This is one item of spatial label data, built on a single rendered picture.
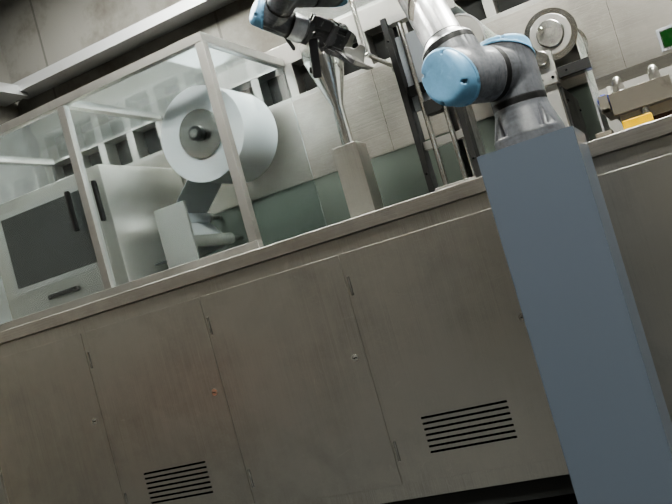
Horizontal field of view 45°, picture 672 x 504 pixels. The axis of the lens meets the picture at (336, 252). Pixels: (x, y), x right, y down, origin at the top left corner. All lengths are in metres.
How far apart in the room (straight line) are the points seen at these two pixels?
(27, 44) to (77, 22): 0.40
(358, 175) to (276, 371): 0.68
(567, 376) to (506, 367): 0.51
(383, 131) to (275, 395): 1.02
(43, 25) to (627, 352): 4.37
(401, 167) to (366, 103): 0.26
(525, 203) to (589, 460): 0.53
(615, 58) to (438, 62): 1.16
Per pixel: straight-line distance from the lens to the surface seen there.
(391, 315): 2.25
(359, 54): 2.27
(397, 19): 2.42
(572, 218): 1.65
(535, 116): 1.71
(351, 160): 2.63
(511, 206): 1.67
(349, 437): 2.37
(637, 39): 2.73
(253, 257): 2.38
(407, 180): 2.84
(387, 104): 2.88
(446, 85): 1.64
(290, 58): 3.06
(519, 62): 1.74
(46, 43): 5.35
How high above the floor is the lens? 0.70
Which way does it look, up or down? 3 degrees up
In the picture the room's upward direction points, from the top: 16 degrees counter-clockwise
